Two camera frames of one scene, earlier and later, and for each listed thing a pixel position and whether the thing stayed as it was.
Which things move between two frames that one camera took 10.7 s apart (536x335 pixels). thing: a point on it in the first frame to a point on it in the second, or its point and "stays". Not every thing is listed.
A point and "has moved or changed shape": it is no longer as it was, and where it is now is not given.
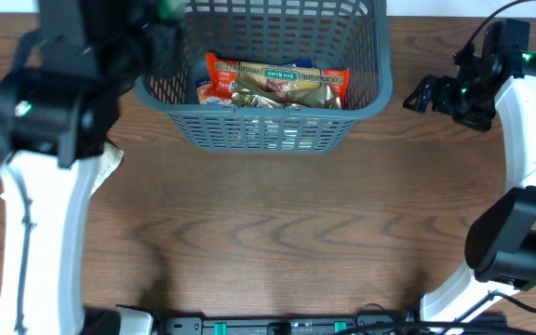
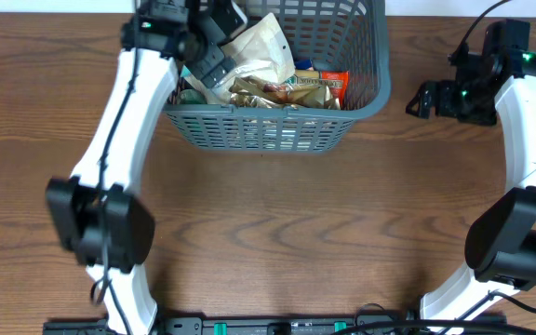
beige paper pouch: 112,157 has moved or changed shape
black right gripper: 435,93 stays
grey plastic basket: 349,34 stays
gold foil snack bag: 275,94 stays
